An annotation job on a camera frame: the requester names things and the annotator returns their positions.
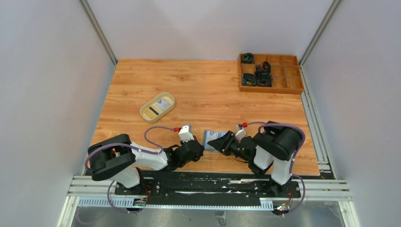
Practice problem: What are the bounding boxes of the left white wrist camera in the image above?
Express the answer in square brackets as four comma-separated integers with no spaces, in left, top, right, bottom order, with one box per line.
[178,124,194,143]

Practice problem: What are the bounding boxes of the rolled dark belt top left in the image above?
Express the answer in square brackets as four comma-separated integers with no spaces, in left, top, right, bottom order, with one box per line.
[241,52,254,64]

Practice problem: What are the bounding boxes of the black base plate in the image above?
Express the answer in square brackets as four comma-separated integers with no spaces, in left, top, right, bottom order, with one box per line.
[112,170,302,206]

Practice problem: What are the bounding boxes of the white printed card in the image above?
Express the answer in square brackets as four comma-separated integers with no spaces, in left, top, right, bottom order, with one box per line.
[204,130,226,142]

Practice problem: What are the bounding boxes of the rolled blue belt lower left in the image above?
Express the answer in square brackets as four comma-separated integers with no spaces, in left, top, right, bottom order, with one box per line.
[241,73,256,87]

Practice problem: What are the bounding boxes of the blue card holder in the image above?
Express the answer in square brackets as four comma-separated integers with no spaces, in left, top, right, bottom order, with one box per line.
[202,130,226,152]

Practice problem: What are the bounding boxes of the rolled dark belt centre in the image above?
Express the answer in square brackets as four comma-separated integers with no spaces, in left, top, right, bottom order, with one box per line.
[256,61,271,74]

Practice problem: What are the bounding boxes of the gold card with black stripe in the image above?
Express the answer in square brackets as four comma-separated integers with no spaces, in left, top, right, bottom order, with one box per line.
[144,106,159,119]

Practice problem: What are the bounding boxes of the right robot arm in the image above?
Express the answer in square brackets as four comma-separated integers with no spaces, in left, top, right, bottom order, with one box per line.
[206,121,305,194]

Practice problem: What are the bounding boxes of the rolled dark belt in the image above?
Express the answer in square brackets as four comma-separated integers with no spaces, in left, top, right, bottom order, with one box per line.
[241,52,254,64]
[256,61,271,74]

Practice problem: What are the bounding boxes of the cream oval tray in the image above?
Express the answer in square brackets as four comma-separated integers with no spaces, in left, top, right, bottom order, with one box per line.
[139,92,175,123]

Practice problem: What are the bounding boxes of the wooden compartment box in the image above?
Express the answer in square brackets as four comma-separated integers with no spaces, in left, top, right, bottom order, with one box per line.
[237,53,304,95]

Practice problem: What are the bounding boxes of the aluminium rail frame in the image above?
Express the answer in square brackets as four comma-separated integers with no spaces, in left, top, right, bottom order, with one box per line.
[68,176,351,211]

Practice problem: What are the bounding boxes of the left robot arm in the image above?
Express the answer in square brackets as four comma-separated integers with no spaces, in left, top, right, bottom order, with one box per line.
[84,134,204,194]

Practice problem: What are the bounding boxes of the rolled black belt lower centre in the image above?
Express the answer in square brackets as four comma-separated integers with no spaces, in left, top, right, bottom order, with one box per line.
[254,71,273,87]

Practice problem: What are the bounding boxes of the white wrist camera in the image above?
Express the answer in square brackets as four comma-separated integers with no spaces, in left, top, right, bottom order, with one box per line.
[178,124,194,143]
[235,122,247,142]

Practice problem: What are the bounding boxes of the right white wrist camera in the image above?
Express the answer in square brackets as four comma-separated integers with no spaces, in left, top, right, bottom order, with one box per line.
[235,122,247,142]

